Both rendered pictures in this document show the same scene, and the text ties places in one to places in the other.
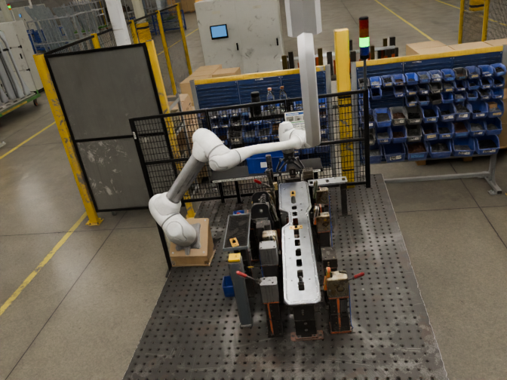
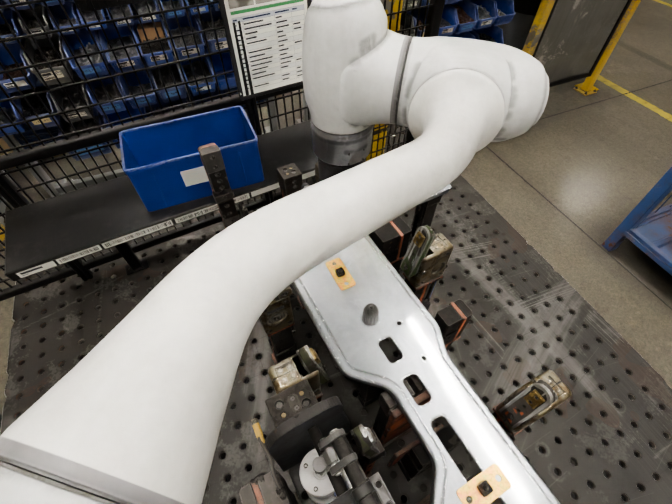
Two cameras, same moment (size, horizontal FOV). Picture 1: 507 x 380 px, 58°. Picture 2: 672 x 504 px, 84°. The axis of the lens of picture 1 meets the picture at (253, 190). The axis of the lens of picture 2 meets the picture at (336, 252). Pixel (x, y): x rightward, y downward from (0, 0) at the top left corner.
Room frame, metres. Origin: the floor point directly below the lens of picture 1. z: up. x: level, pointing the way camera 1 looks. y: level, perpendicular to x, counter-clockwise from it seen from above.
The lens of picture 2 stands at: (2.54, 0.00, 1.69)
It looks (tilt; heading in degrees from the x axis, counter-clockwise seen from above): 52 degrees down; 326
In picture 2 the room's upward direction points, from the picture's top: straight up
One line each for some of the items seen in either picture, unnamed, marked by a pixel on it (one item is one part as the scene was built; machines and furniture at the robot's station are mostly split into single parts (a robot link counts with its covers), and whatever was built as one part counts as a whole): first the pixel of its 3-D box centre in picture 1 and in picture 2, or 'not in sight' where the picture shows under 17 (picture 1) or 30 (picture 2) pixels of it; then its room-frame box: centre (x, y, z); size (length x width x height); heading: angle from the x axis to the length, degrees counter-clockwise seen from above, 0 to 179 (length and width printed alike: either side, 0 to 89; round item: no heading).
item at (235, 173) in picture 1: (265, 170); (198, 183); (3.38, -0.13, 1.01); 0.90 x 0.22 x 0.03; 84
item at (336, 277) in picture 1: (338, 301); not in sight; (1.86, -0.35, 0.88); 0.15 x 0.11 x 0.36; 84
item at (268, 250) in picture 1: (271, 274); not in sight; (2.15, -0.03, 0.90); 0.13 x 0.10 x 0.41; 84
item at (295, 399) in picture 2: not in sight; (302, 435); (2.71, -0.04, 0.91); 0.07 x 0.05 x 0.42; 84
